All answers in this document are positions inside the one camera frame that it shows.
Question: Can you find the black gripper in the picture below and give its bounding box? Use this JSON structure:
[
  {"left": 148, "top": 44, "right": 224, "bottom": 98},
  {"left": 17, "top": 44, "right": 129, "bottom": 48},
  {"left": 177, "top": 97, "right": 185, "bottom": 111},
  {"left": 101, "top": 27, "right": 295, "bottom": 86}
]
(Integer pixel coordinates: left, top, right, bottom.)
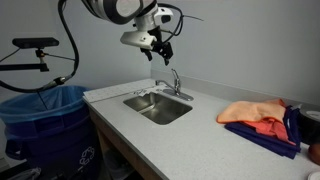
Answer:
[{"left": 139, "top": 26, "right": 175, "bottom": 66}]

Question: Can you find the blue recycling bin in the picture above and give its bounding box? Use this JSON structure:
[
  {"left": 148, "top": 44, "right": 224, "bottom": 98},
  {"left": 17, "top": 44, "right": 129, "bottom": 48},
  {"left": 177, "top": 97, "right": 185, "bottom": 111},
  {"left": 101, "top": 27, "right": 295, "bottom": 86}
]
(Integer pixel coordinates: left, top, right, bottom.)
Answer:
[{"left": 4, "top": 99, "right": 103, "bottom": 180}]

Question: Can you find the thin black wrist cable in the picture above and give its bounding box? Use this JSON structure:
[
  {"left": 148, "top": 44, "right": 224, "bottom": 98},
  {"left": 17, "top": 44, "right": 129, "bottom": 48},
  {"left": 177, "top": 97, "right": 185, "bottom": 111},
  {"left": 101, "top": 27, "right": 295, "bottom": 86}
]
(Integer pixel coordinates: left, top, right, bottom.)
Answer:
[{"left": 156, "top": 3, "right": 205, "bottom": 44}]

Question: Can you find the thick black cable hose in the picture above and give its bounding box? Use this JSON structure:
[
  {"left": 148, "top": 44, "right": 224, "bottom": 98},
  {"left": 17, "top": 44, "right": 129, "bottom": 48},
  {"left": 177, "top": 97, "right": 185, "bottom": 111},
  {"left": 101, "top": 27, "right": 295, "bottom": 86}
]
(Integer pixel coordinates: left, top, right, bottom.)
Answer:
[{"left": 0, "top": 0, "right": 81, "bottom": 94}]

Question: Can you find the wooden counter frame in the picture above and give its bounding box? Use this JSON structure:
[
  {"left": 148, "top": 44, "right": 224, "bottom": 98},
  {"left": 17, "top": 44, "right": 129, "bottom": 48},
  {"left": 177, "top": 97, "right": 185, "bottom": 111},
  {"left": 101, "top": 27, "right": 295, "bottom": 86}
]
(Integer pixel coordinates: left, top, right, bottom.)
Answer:
[{"left": 87, "top": 106, "right": 154, "bottom": 180}]

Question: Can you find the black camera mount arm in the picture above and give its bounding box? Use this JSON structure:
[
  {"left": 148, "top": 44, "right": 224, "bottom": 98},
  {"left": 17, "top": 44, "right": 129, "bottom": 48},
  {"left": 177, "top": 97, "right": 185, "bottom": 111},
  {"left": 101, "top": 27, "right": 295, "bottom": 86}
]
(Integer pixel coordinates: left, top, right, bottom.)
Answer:
[{"left": 0, "top": 47, "right": 50, "bottom": 73}]

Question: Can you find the coral red cloth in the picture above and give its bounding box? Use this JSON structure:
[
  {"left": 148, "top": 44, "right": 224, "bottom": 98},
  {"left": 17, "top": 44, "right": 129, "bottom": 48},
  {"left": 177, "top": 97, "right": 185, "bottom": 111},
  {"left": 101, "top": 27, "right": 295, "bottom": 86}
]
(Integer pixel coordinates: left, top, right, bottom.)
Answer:
[{"left": 241, "top": 117, "right": 296, "bottom": 145}]

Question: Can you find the reddish brown round object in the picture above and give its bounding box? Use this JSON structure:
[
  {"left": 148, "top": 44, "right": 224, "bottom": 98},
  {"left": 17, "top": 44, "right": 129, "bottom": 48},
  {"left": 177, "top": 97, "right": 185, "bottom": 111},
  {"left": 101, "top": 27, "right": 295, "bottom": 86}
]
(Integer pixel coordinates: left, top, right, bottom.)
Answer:
[{"left": 307, "top": 143, "right": 320, "bottom": 166}]

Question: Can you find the grey counter backsplash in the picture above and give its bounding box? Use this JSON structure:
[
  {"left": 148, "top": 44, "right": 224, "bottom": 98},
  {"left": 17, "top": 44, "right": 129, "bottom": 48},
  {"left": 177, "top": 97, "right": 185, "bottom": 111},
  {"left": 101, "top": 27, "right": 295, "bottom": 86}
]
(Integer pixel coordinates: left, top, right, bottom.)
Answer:
[{"left": 150, "top": 68, "right": 320, "bottom": 108}]

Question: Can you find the navy blue cloth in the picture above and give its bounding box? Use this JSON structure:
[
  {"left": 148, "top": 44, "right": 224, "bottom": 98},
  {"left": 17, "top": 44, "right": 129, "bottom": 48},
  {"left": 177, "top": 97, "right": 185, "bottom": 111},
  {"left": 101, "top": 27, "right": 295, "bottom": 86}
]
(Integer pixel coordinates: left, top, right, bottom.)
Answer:
[{"left": 224, "top": 105, "right": 302, "bottom": 160}]

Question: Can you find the white round object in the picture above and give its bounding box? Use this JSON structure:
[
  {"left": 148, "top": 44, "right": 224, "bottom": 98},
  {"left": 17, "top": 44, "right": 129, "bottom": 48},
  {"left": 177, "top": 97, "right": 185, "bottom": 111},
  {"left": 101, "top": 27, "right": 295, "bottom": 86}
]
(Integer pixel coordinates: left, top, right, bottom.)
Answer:
[{"left": 307, "top": 170, "right": 320, "bottom": 180}]

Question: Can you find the white plastic bag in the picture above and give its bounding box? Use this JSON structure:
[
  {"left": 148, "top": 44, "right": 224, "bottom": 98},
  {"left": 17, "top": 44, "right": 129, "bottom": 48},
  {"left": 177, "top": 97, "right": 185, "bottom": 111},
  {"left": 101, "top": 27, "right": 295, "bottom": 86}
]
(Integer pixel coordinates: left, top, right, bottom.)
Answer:
[{"left": 8, "top": 167, "right": 43, "bottom": 180}]

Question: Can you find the orange cloth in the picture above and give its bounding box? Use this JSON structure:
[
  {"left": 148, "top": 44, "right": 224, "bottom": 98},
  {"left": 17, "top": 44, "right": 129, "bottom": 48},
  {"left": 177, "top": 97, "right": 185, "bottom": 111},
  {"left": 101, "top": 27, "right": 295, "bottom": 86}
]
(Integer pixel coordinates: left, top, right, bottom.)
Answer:
[{"left": 216, "top": 98, "right": 288, "bottom": 125}]

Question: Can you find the blue plastic bin liner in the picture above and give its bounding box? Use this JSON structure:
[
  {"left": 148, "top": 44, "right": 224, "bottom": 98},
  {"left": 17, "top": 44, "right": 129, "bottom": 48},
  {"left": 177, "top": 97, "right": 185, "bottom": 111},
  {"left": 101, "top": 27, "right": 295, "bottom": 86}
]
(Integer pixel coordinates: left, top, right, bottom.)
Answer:
[{"left": 0, "top": 85, "right": 91, "bottom": 125}]

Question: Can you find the black bar camera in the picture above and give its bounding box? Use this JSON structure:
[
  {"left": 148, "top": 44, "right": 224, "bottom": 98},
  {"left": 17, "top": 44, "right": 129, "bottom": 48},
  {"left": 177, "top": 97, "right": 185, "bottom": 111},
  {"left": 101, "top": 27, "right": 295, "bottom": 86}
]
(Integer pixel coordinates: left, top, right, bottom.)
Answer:
[{"left": 12, "top": 37, "right": 60, "bottom": 48}]

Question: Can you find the stainless steel sink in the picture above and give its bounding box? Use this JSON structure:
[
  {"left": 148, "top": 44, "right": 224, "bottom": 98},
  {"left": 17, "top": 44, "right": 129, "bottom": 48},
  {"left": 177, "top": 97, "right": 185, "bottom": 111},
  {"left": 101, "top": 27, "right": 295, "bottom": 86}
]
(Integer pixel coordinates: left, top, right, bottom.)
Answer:
[{"left": 122, "top": 92, "right": 194, "bottom": 126}]

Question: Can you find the chrome tap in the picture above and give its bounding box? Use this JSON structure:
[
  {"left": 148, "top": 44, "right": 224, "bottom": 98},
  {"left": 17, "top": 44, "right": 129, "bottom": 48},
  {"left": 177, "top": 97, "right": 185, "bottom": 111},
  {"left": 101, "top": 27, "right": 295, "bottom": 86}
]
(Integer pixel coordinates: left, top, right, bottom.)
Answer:
[{"left": 154, "top": 68, "right": 195, "bottom": 102}]

